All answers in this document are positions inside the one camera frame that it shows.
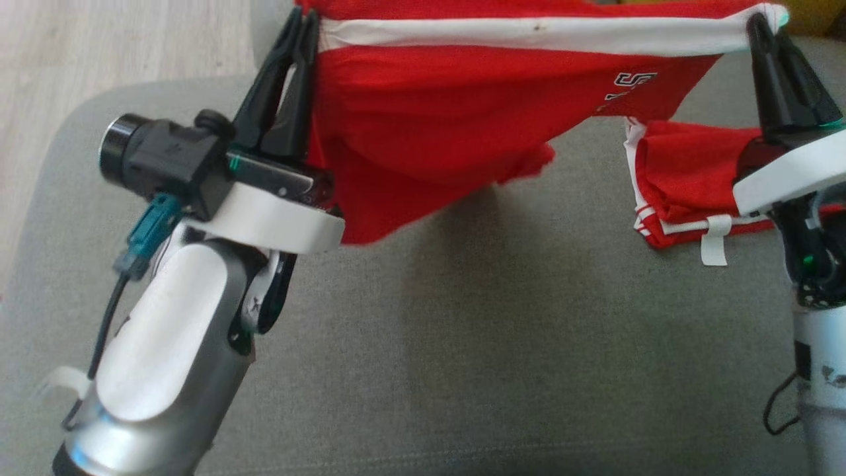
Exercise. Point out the red white sports shorts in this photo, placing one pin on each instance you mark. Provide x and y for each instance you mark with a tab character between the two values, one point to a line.
429	119

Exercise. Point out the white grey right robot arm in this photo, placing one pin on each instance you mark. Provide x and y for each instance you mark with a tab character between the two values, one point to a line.
823	370

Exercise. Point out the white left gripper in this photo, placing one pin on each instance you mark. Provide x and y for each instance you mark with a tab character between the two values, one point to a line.
277	218

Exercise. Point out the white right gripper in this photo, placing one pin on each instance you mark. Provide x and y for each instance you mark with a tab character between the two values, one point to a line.
793	175

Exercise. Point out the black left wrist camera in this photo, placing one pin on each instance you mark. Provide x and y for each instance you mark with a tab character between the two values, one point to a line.
165	158

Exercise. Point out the yellow sofa back cushion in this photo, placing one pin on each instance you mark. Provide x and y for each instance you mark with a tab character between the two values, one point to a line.
819	16

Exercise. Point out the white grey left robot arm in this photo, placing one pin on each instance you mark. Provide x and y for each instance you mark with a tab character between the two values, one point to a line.
165	344

